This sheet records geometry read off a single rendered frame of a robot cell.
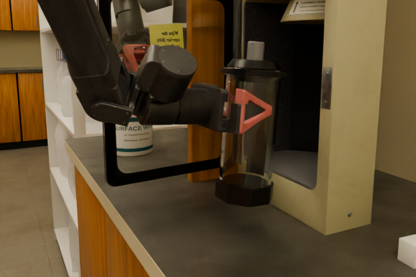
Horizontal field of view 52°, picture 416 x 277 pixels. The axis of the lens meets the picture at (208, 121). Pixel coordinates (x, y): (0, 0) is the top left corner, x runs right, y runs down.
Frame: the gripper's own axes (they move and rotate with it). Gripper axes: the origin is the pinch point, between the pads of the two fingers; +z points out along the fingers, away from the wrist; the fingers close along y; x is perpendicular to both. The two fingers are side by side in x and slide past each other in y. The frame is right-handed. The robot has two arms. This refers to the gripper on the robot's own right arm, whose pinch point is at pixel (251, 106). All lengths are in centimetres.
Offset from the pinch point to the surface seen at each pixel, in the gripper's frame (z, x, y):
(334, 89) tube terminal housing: 11.1, -3.9, -7.8
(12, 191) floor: -11, 119, 333
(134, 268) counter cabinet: -12.1, 36.8, 19.8
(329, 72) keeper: 10.5, -6.7, -6.9
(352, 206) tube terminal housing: 18.4, 17.0, -8.1
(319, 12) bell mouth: 13.8, -17.2, 0.6
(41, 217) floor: 3, 118, 260
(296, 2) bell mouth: 12.7, -19.4, 6.1
